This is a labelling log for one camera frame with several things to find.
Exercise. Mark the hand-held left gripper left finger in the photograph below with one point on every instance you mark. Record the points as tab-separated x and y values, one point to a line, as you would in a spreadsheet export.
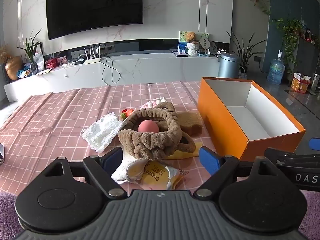
113	158

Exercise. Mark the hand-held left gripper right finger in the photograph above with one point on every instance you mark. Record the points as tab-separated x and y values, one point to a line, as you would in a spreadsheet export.
208	160

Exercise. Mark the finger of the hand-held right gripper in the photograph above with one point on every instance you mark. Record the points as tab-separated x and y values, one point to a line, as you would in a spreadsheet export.
315	144
287	156

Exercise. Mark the yellow cloth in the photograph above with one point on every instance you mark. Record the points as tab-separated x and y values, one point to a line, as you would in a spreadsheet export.
183	153

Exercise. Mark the white tissue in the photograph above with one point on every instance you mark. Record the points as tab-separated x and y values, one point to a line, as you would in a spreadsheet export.
102	132

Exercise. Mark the brown toast-shaped sponge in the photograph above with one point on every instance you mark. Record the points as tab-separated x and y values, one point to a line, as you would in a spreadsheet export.
191	123

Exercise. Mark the orange cardboard box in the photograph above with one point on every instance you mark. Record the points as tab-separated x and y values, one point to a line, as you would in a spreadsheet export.
225	120

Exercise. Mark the brown fluffy headband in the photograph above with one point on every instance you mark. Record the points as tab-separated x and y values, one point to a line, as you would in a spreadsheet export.
152	140

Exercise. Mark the silver packet with yellow label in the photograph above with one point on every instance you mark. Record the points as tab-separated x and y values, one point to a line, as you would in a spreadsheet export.
156	176

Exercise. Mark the pink peach-shaped makeup sponge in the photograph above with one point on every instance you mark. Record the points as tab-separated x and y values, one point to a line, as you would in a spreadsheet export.
148	127

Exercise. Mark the orange crochet fruit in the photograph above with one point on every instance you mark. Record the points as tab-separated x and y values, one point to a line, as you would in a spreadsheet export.
128	113

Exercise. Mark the red snack box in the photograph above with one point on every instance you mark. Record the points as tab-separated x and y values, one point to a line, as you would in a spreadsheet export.
300	83

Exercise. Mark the pink white crochet pouch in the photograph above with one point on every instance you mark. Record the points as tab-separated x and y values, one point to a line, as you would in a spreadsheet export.
152	103

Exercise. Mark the pink checked tablecloth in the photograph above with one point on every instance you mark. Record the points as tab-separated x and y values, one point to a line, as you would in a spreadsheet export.
62	110

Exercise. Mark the blue water bottle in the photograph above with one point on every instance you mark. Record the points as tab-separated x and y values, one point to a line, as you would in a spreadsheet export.
275	70

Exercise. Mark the dark side cabinet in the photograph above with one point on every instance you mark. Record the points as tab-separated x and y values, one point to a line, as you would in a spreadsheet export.
310	55

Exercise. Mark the grey trash can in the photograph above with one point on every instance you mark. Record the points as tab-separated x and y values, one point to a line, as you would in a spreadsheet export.
228	66

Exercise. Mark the white marble television cabinet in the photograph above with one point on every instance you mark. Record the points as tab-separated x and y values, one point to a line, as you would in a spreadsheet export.
150	67

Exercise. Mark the white router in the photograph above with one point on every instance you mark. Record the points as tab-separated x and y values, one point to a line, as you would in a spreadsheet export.
92	60

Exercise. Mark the flat laptop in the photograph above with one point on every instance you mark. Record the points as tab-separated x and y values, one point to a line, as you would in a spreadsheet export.
180	54

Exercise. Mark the green pothos plant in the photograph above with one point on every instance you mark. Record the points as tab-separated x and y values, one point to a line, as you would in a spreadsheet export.
290	37

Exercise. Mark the pink gift box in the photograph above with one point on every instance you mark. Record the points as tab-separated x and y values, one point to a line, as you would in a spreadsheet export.
61	60

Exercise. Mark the long-leaf potted plant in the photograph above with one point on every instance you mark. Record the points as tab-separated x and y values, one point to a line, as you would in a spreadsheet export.
243	52

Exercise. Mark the red gift box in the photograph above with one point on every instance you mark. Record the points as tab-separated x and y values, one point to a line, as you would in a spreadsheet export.
51	63

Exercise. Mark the round paper fan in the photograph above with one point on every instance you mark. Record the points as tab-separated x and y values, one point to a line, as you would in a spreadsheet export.
204	42

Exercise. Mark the blue green painting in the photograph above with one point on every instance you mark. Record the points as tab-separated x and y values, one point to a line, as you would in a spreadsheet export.
182	42

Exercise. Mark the brown teddy bear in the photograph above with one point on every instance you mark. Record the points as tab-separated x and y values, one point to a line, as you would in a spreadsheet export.
191	37

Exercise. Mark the golden vase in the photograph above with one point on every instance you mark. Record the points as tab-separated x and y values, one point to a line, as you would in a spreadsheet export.
13	68

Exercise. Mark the green plant in glass vase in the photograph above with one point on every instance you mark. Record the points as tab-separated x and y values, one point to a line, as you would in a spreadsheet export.
31	52

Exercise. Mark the dried flowers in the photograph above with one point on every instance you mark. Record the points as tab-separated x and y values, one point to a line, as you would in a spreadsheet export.
3	53

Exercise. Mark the black picture frame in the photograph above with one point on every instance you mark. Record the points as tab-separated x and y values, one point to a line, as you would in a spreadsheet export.
41	52

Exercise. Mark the black wall television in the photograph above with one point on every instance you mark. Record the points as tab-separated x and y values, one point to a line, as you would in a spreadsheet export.
95	5

